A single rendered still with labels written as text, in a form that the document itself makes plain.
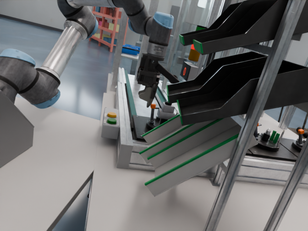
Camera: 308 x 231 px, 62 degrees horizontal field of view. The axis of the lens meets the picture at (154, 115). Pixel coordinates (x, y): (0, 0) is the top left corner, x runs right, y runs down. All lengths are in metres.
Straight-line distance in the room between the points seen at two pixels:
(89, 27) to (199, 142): 0.81
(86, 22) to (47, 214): 0.86
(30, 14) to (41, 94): 12.84
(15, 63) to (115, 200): 0.59
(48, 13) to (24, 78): 12.40
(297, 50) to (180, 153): 11.52
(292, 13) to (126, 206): 0.64
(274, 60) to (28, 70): 0.83
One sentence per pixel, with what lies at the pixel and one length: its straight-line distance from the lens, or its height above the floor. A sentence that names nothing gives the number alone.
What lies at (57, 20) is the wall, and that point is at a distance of 13.22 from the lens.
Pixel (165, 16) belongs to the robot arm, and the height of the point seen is 1.41.
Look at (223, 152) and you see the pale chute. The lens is 0.62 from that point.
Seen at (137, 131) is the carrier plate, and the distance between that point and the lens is 1.03.
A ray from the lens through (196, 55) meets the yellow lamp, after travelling 1.23.
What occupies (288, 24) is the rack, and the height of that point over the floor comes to 1.44.
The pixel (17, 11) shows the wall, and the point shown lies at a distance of 14.30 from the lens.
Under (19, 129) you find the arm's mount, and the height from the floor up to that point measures 0.96.
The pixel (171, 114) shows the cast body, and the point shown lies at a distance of 1.07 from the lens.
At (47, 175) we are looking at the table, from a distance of 0.92.
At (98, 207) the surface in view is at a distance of 0.81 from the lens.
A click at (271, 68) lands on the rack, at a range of 0.55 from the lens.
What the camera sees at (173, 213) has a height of 0.86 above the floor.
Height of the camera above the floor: 1.39
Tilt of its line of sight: 20 degrees down
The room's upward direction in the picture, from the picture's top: 13 degrees clockwise
